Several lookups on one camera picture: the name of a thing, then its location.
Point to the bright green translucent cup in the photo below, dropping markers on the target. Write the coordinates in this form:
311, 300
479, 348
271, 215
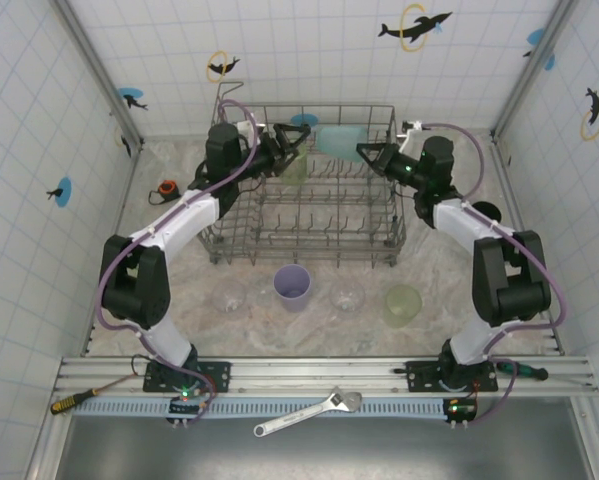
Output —
294, 172

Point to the teal translucent cup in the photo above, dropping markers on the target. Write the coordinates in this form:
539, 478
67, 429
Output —
336, 142

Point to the black cup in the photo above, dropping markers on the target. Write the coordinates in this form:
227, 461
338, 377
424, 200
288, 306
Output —
489, 210

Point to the purple plastic cup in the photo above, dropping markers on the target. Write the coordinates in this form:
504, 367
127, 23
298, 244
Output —
291, 292

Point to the pale olive translucent cup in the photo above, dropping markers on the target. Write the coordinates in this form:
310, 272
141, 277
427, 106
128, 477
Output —
403, 307

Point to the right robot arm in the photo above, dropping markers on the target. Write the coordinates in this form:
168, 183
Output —
509, 280

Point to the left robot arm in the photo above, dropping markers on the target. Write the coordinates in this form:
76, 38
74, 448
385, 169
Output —
144, 280

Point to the blue disc fish sticker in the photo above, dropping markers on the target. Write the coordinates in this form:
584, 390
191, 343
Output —
535, 36
129, 95
65, 192
304, 119

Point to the black orange tape measure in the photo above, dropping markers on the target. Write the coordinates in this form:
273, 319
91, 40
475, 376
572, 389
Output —
166, 192

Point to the green black screwdriver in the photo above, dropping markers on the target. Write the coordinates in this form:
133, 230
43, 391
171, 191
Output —
529, 372

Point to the silver adjustable wrench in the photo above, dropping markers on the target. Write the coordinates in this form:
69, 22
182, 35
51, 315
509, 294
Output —
304, 412

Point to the grey metal sheet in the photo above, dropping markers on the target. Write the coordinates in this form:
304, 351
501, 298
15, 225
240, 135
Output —
329, 455

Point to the yellow black screwdriver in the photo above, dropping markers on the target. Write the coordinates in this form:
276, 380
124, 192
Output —
66, 405

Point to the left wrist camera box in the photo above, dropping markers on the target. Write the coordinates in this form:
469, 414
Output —
249, 131

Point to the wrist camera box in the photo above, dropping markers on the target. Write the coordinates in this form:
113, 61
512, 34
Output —
413, 131
249, 131

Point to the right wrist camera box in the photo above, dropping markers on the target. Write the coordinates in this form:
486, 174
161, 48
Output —
413, 131

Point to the aluminium corner post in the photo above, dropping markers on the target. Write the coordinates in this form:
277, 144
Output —
534, 65
94, 65

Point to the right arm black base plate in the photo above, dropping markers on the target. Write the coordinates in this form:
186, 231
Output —
424, 375

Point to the aluminium mounting rail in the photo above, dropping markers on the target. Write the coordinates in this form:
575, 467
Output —
304, 372

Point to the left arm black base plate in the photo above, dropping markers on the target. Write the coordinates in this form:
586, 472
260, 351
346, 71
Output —
219, 375

